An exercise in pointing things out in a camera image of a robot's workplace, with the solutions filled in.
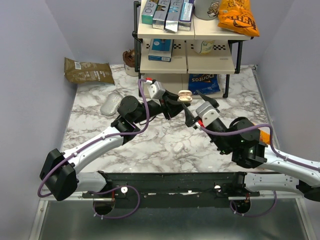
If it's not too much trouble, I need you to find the orange snack bag on table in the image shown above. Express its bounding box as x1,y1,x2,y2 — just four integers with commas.
258,123,272,145

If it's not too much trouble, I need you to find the chocolate cupcake in wrapper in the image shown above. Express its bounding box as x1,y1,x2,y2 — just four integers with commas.
122,49,139,77

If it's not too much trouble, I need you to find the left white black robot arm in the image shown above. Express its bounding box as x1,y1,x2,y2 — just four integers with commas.
37,90,192,201

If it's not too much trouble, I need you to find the orange chips bag on shelf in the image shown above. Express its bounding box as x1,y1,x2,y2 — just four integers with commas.
218,0,260,37

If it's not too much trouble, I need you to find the silver toothpaste box middle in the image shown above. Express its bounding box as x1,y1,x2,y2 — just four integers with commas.
164,0,184,33

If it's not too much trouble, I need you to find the beige earbud charging case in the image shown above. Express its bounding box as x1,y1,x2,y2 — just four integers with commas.
177,90,193,103

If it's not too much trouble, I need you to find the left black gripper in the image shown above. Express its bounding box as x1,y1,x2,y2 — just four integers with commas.
132,88,187,125

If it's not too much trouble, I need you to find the brown snack bag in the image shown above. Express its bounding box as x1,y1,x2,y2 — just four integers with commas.
64,57,115,85

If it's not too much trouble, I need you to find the silver toothpaste box left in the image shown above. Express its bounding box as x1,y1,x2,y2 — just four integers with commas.
152,0,171,30

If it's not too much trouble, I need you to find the blue white toothpaste box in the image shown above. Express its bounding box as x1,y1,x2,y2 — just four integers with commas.
178,0,194,31

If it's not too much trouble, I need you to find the grey printed mug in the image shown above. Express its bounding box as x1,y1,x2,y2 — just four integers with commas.
194,0,221,21

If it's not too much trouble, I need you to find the beige black shelf rack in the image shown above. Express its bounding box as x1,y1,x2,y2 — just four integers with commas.
132,0,250,98

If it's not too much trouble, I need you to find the white yellow mug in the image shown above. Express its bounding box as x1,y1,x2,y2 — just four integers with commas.
193,39,215,55

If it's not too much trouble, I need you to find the teal toothpaste box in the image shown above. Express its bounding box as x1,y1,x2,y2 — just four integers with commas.
141,0,159,25

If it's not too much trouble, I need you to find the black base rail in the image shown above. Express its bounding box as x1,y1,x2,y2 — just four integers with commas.
82,172,250,209

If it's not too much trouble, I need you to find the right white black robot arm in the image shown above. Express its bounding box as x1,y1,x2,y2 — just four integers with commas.
179,95,320,202

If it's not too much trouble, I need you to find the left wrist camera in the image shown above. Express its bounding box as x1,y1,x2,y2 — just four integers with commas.
145,79,166,100

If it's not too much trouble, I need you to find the silver toothpaste box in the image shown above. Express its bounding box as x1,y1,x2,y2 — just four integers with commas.
164,0,184,33
152,0,171,30

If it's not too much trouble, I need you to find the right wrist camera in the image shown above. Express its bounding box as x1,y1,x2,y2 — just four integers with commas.
195,101,220,128

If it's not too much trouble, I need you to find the blue box middle shelf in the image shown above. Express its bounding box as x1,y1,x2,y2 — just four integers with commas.
148,38,174,62

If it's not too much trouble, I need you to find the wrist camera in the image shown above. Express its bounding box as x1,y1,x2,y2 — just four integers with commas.
195,101,220,128
145,79,166,100

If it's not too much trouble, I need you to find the blue Doritos bag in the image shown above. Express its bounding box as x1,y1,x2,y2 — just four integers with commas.
188,73,221,95

